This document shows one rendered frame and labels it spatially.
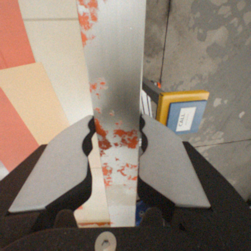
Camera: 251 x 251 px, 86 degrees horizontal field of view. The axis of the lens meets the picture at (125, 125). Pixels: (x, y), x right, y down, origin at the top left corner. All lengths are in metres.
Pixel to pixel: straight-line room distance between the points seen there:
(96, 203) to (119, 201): 0.09
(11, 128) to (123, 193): 0.15
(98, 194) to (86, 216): 0.08
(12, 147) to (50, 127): 0.06
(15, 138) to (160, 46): 1.27
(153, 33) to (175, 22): 0.19
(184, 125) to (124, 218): 0.27
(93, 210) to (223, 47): 1.64
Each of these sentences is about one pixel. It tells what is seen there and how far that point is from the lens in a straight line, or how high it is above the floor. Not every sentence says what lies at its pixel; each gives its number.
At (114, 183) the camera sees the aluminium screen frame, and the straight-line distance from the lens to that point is 0.16.
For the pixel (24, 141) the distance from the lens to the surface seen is 0.20.
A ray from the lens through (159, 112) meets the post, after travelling 0.37.
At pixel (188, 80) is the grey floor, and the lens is 1.55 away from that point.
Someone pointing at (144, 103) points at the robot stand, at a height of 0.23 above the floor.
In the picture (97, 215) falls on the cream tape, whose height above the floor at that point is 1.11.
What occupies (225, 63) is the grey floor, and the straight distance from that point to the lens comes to 1.76.
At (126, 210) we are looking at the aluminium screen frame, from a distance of 0.22.
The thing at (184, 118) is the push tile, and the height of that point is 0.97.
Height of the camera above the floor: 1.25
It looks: 57 degrees down
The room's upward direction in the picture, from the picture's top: 161 degrees clockwise
